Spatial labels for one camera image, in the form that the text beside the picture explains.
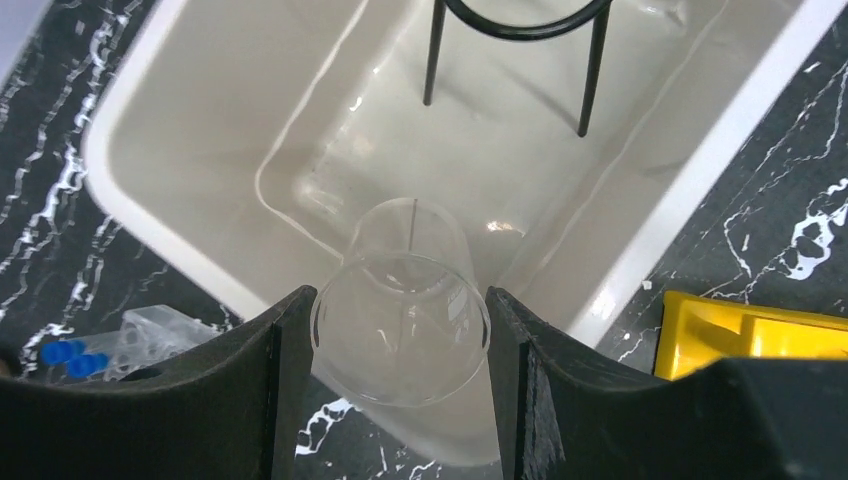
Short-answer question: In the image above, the blue capped test tube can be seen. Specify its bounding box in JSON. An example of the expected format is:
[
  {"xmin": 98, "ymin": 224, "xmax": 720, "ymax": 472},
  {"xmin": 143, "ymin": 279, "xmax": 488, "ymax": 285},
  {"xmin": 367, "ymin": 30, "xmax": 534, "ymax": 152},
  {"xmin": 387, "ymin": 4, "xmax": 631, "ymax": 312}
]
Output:
[{"xmin": 66, "ymin": 353, "xmax": 110, "ymax": 378}]

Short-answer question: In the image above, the yellow test tube rack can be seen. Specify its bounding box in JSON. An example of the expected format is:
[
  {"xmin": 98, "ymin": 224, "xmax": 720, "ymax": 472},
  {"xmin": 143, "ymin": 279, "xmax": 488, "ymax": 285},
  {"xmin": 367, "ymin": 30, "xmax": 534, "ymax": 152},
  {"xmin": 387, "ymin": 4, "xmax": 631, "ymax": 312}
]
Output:
[{"xmin": 653, "ymin": 291, "xmax": 847, "ymax": 380}]

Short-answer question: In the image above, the clear acrylic tube rack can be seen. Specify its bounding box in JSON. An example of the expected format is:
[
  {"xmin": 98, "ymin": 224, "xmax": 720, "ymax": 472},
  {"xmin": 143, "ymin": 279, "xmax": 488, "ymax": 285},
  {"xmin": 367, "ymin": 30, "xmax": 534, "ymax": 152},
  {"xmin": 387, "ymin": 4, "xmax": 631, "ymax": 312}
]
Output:
[{"xmin": 102, "ymin": 305, "xmax": 220, "ymax": 381}]

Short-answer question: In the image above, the black wire ring stand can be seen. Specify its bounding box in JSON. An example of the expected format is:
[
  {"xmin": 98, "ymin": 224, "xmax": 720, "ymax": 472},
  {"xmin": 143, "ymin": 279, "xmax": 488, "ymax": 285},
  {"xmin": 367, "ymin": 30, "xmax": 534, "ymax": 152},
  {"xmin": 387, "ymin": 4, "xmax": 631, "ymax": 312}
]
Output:
[{"xmin": 422, "ymin": 0, "xmax": 612, "ymax": 138}]

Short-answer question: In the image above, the clear glass beaker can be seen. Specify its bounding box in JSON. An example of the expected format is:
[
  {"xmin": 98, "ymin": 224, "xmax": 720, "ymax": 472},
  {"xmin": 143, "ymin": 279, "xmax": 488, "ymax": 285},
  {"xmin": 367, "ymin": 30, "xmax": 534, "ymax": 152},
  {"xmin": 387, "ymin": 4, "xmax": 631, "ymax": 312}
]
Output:
[{"xmin": 310, "ymin": 198, "xmax": 491, "ymax": 407}]

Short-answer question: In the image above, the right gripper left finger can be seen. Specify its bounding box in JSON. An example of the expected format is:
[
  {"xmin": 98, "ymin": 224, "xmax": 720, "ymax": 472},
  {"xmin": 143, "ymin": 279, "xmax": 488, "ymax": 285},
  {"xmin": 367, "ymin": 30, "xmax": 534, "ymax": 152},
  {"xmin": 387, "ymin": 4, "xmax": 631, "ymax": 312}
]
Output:
[{"xmin": 1, "ymin": 285, "xmax": 317, "ymax": 479}]

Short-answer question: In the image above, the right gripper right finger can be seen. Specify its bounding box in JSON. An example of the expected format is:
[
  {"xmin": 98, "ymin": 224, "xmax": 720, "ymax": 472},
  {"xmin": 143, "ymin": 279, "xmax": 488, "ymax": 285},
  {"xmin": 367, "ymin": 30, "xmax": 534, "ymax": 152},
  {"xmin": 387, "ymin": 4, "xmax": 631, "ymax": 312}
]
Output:
[{"xmin": 485, "ymin": 287, "xmax": 847, "ymax": 479}]

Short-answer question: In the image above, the white plastic bin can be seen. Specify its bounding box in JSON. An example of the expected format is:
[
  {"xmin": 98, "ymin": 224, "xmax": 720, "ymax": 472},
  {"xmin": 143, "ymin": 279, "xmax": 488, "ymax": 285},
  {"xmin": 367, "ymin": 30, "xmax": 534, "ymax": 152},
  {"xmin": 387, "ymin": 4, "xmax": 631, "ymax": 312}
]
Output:
[{"xmin": 80, "ymin": 0, "xmax": 848, "ymax": 468}]

